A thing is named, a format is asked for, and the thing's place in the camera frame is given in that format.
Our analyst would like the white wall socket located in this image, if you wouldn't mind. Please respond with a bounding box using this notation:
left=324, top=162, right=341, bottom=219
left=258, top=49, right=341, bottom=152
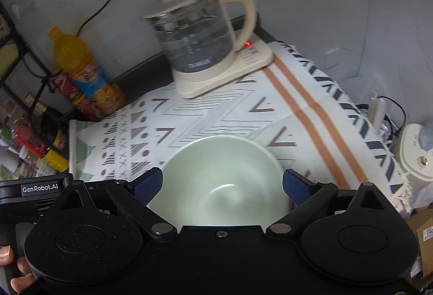
left=324, top=48, right=340, bottom=69

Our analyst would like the black metal shelf rack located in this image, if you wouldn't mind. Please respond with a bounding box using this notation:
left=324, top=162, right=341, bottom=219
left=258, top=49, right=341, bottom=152
left=0, top=1, right=73, bottom=181

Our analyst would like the cream appliance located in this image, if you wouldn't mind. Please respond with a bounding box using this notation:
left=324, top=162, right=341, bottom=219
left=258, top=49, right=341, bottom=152
left=394, top=119, right=433, bottom=211

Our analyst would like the patterned tablecloth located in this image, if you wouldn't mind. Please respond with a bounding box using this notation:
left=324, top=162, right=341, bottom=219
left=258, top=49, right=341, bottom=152
left=68, top=41, right=415, bottom=214

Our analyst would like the cream kettle base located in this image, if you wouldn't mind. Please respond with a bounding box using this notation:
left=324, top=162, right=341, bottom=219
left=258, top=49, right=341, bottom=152
left=171, top=28, right=274, bottom=100

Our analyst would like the white power strip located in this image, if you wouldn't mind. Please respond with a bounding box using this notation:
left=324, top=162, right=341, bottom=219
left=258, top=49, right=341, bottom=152
left=369, top=90, right=389, bottom=125

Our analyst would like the glass kettle cream handle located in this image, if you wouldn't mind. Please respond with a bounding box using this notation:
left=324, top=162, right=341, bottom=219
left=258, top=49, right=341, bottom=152
left=143, top=0, right=257, bottom=74

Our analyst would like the person's left hand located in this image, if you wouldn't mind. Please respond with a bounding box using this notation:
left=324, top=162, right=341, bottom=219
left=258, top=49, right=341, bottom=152
left=0, top=245, right=37, bottom=294

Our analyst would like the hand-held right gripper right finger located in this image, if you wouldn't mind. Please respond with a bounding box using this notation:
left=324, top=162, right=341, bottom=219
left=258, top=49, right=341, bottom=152
left=265, top=168, right=395, bottom=238

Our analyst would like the pale green bowl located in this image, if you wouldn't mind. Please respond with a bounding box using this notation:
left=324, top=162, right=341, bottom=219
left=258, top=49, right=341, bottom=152
left=147, top=134, right=293, bottom=228

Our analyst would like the dark sauce bottle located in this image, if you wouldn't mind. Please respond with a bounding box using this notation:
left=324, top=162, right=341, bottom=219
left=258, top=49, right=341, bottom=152
left=37, top=106, right=70, bottom=173

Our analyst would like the thin black cable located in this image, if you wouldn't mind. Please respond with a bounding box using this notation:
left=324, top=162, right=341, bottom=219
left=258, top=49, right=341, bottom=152
left=379, top=95, right=407, bottom=133

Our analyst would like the red snack packet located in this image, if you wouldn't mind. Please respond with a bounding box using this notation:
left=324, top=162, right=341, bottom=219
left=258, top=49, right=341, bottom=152
left=50, top=70, right=104, bottom=122

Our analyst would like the row of seasoning jars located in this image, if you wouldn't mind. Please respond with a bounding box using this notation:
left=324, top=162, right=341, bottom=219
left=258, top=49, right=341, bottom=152
left=0, top=92, right=58, bottom=182

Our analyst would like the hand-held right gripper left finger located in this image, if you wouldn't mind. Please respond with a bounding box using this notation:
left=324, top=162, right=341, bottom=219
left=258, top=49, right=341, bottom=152
left=51, top=167, right=178, bottom=238

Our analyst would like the cardboard box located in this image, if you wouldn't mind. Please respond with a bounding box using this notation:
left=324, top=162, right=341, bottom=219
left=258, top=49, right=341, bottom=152
left=404, top=209, right=433, bottom=292

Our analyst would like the orange juice bottle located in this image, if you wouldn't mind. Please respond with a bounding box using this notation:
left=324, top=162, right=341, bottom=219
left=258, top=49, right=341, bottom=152
left=47, top=26, right=126, bottom=116

